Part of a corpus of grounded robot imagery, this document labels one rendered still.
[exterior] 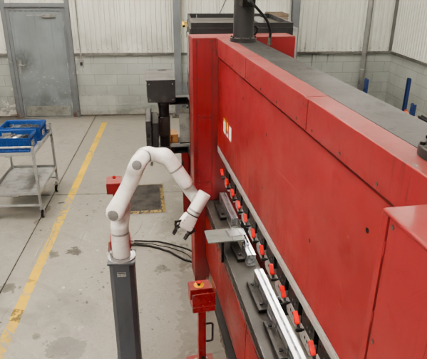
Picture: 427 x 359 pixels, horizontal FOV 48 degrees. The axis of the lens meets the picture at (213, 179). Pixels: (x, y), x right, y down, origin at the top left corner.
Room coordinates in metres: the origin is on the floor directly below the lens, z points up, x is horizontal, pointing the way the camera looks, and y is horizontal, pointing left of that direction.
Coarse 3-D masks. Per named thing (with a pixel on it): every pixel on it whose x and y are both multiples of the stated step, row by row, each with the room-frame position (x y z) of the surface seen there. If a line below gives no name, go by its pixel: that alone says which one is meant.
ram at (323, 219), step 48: (240, 96) 3.12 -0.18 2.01; (240, 144) 3.08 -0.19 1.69; (288, 144) 2.14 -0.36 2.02; (240, 192) 3.04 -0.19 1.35; (288, 192) 2.10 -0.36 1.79; (336, 192) 1.59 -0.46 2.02; (288, 240) 2.05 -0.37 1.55; (336, 240) 1.55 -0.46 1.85; (336, 288) 1.50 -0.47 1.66; (336, 336) 1.45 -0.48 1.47
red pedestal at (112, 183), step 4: (112, 176) 4.62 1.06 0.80; (116, 176) 4.62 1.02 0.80; (120, 176) 4.62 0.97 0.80; (108, 180) 4.51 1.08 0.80; (112, 180) 4.51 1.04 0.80; (116, 180) 4.51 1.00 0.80; (120, 180) 4.51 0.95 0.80; (108, 184) 4.42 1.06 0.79; (112, 184) 4.43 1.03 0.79; (116, 184) 4.44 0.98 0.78; (108, 188) 4.42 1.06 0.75; (112, 188) 4.43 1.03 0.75; (116, 188) 4.44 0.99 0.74; (108, 192) 4.42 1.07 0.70; (112, 192) 4.43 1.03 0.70; (108, 244) 4.55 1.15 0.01; (108, 248) 4.47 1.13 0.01
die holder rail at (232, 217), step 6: (222, 192) 3.86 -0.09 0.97; (222, 198) 3.74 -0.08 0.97; (228, 198) 3.74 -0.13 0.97; (222, 204) 3.71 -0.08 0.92; (228, 204) 3.62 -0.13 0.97; (228, 210) 3.51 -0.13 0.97; (234, 210) 3.51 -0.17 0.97; (228, 216) 3.48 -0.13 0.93; (234, 216) 3.41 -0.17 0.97; (228, 222) 3.46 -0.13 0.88; (234, 222) 3.39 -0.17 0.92
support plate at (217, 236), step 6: (234, 228) 3.16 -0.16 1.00; (210, 234) 3.06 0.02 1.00; (216, 234) 3.06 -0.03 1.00; (222, 234) 3.06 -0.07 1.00; (210, 240) 2.98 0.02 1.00; (216, 240) 2.98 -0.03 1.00; (222, 240) 2.98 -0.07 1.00; (228, 240) 2.98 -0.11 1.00; (234, 240) 2.98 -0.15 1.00; (240, 240) 2.98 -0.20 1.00
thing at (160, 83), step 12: (156, 72) 4.32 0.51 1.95; (168, 72) 4.32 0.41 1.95; (156, 84) 3.98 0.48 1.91; (168, 84) 3.99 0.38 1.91; (156, 96) 3.98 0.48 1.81; (168, 96) 3.99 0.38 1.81; (168, 108) 4.41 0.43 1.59; (168, 120) 4.39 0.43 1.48; (168, 132) 4.39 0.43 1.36; (168, 144) 4.39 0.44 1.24
